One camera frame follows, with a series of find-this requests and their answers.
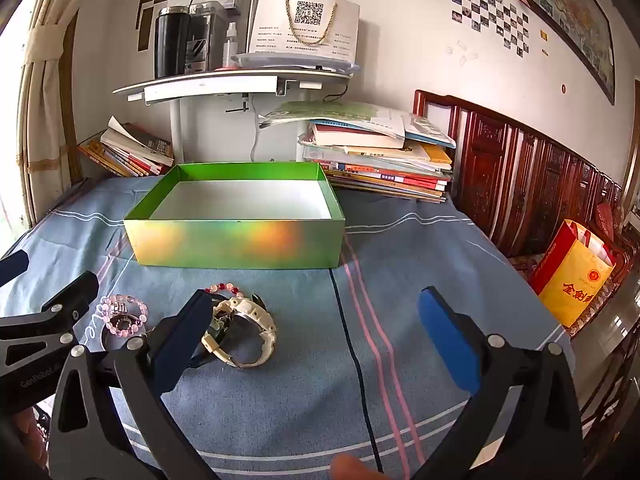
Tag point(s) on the blue striped cloth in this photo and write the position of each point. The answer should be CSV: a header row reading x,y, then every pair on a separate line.
x,y
300,385

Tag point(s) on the grey clear container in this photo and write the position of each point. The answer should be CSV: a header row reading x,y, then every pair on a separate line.
x,y
207,35

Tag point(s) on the black tumbler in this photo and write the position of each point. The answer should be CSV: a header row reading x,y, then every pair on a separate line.
x,y
170,45

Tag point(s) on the green cardboard box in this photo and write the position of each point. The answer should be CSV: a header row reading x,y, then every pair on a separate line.
x,y
235,242

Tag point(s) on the beige curtain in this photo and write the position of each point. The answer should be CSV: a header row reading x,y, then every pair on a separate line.
x,y
42,110

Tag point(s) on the brown wall decoration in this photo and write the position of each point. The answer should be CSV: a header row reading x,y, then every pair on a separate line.
x,y
150,5

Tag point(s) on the leaning pile of books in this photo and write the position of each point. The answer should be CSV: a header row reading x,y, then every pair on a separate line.
x,y
135,152

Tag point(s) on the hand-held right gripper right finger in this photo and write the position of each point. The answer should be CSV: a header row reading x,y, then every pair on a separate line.
x,y
450,345

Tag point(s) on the white adjustable desk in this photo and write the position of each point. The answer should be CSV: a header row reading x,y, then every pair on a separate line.
x,y
210,85

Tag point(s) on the white paper bag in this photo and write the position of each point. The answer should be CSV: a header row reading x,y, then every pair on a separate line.
x,y
305,25

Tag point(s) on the flat stack of magazines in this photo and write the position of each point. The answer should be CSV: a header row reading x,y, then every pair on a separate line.
x,y
380,160

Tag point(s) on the carved red wooden bench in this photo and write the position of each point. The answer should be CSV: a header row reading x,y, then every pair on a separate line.
x,y
505,180

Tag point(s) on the small white spray bottle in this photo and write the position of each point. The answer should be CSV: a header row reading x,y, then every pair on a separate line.
x,y
230,47

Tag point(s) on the person's right hand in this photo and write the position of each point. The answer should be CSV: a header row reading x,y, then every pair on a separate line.
x,y
350,469

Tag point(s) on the wall photo collage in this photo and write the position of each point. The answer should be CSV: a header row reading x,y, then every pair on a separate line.
x,y
492,15

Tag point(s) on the red and yellow gift bag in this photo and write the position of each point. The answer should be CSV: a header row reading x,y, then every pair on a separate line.
x,y
570,280

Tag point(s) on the framed wall picture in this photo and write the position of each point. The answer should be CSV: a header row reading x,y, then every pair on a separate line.
x,y
565,5

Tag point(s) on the tan object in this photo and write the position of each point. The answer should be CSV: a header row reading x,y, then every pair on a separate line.
x,y
261,330

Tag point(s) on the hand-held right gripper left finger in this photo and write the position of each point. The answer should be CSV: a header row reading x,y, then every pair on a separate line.
x,y
182,332

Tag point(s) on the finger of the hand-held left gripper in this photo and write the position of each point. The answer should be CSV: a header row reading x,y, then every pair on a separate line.
x,y
12,266
75,295

